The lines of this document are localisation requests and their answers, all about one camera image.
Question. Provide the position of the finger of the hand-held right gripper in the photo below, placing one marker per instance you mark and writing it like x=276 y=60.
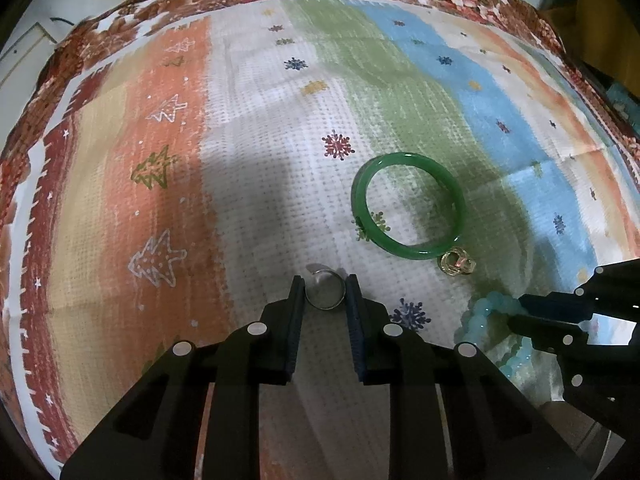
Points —
x=555 y=305
x=540 y=332

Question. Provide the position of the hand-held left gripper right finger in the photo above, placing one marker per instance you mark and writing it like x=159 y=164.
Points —
x=354 y=320

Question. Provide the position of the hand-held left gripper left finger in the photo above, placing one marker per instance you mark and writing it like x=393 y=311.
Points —
x=297 y=310

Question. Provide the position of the silver metal tin box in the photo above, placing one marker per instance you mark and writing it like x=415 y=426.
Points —
x=537 y=375

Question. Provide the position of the green jade bangle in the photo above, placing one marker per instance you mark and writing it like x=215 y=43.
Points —
x=357 y=205

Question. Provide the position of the striped colourful cloth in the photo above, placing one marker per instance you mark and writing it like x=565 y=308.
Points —
x=250 y=185

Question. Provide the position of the light blue printed blanket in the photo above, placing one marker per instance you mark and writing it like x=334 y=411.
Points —
x=622 y=102

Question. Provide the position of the brown garment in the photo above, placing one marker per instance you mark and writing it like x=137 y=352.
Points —
x=610 y=10

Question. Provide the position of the white headboard panel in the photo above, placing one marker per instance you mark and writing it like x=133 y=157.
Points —
x=25 y=60

